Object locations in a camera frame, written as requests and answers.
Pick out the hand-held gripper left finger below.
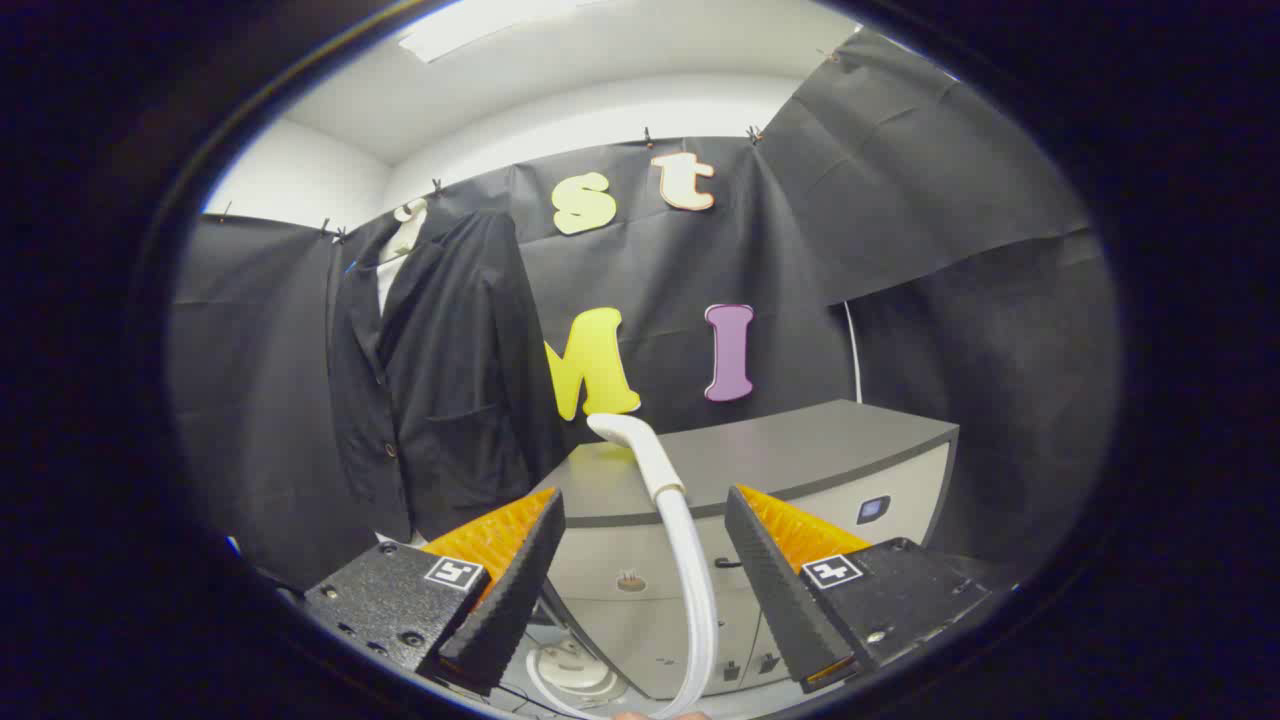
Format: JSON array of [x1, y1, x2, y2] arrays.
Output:
[[303, 487, 567, 698]]

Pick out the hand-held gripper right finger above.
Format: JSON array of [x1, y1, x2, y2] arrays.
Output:
[[724, 484, 991, 695]]

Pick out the white garment steamer head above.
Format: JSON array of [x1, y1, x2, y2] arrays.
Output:
[[525, 412, 721, 720]]

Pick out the black suit jacket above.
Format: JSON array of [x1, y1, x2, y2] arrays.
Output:
[[328, 208, 567, 544]]

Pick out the round white steamer base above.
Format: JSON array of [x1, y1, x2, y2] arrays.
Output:
[[530, 640, 627, 707]]

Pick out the white plastic clothes hanger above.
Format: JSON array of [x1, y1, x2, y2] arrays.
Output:
[[392, 198, 432, 264]]

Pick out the grey drawer cabinet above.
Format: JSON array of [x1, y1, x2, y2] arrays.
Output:
[[535, 400, 961, 703]]

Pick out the white shirt under jacket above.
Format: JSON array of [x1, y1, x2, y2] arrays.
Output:
[[376, 255, 412, 317]]

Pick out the black backdrop cloth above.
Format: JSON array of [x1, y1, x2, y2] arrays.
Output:
[[168, 25, 1123, 593]]

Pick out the thin white cable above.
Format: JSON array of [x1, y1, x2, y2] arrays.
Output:
[[843, 300, 864, 404]]

